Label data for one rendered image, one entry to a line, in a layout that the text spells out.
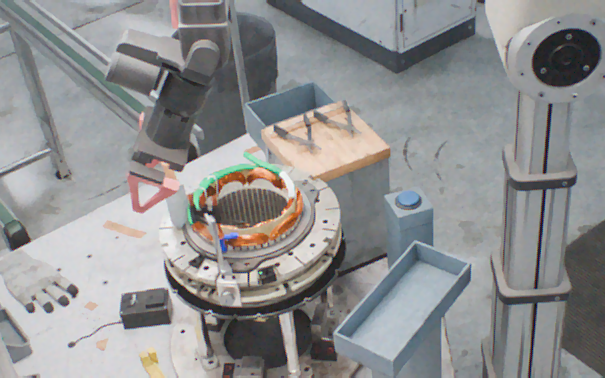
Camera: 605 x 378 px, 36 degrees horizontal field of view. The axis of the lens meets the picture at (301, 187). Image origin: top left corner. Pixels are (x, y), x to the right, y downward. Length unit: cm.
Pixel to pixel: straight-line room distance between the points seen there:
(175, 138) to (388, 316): 52
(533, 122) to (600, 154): 212
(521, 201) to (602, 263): 157
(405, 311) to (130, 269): 74
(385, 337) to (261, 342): 41
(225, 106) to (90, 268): 130
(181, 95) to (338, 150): 71
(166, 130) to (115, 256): 95
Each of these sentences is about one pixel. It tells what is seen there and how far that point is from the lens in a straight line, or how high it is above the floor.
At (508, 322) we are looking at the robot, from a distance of 176.
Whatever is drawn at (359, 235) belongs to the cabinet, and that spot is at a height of 87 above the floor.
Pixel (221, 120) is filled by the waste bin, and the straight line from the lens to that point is 328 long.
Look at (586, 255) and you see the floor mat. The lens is 314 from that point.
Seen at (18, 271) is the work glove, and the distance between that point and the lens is 211.
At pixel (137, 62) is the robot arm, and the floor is 158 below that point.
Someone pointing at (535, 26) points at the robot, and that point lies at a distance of 133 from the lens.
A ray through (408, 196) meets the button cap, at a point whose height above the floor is 104.
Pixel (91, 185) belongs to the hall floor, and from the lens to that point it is 367.
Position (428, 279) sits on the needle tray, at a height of 102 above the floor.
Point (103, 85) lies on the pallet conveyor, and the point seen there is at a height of 76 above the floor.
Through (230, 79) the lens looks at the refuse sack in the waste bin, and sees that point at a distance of 316.
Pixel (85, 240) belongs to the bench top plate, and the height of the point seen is 78.
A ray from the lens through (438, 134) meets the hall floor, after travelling 367.
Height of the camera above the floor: 213
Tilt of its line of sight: 38 degrees down
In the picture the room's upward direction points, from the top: 7 degrees counter-clockwise
